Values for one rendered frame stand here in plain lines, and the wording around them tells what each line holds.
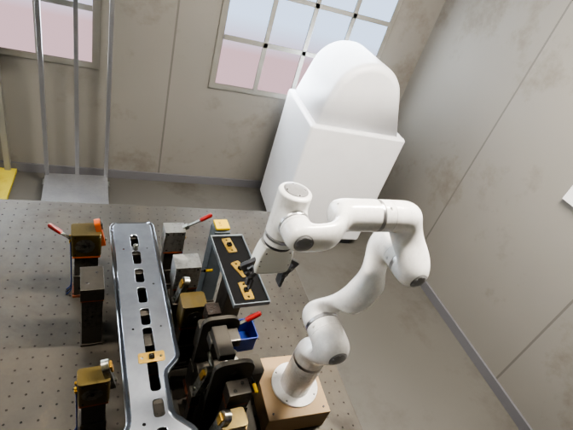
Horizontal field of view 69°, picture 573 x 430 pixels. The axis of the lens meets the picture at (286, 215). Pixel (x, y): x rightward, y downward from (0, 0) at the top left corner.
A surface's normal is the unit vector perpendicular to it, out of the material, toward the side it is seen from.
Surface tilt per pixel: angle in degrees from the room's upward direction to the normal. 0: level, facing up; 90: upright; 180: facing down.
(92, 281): 0
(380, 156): 90
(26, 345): 0
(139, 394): 0
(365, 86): 90
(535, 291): 90
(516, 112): 90
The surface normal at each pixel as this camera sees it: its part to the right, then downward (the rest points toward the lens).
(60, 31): 0.29, 0.62
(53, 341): 0.27, -0.78
